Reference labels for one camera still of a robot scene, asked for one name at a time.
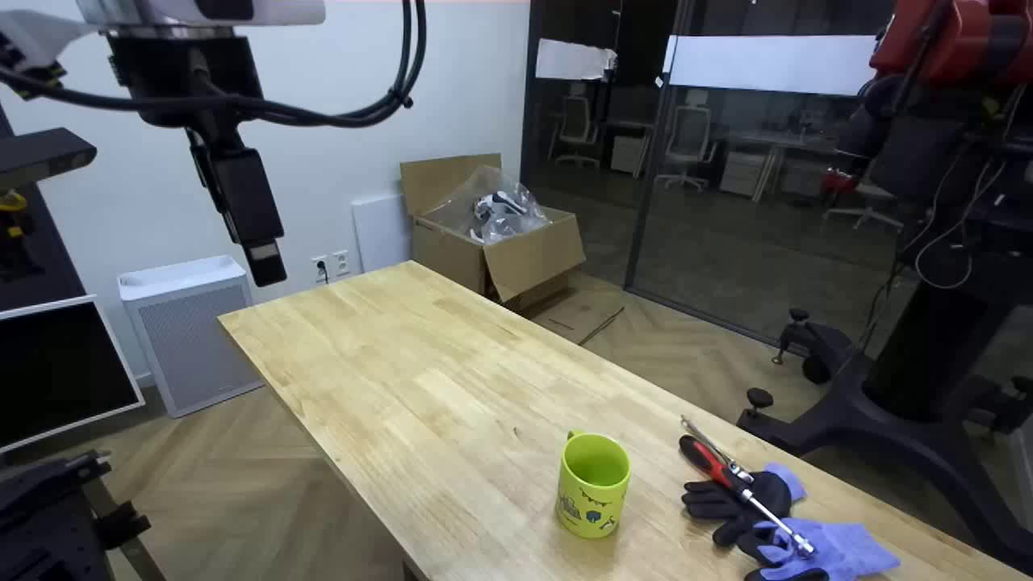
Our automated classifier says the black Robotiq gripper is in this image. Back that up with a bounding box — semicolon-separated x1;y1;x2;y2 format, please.
104;24;290;292

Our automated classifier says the green mug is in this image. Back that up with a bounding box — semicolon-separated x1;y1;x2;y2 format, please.
553;429;636;544

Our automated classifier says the white air purifier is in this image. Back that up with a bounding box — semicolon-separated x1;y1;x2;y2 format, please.
114;253;264;419

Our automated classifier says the clear plastic bag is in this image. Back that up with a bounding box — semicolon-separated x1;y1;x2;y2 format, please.
423;162;553;250

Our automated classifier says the open cardboard box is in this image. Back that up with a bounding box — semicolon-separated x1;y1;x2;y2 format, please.
398;151;590;306

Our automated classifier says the small white board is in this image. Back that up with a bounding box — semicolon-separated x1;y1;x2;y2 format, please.
533;36;621;83

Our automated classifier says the black tripod base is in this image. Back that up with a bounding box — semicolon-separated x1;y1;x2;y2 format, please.
0;450;167;581

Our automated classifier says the white office chair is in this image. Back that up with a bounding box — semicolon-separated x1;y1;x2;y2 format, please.
651;102;723;198

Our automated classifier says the large white board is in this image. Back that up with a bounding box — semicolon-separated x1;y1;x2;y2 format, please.
658;34;883;102

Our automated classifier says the black and purple work glove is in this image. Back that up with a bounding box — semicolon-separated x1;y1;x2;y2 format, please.
738;516;905;581
679;463;812;549

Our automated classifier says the red office chair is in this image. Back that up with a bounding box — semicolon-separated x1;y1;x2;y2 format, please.
819;162;905;235

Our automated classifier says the white wall outlet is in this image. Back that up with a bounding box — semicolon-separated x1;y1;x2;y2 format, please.
312;246;355;287

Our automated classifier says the white wall panel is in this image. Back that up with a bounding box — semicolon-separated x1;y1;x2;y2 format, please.
348;191;414;276

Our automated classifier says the black camera on stand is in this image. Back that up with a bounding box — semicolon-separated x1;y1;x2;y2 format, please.
0;122;99;198

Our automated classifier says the black monitor with white frame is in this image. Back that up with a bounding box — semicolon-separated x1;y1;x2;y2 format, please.
0;294;149;456

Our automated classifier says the red-handled ratchet tool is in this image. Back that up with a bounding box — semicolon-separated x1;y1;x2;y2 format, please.
679;415;819;558

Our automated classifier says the red and black pedestal robot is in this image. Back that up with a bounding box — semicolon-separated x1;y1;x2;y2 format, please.
735;0;1033;575

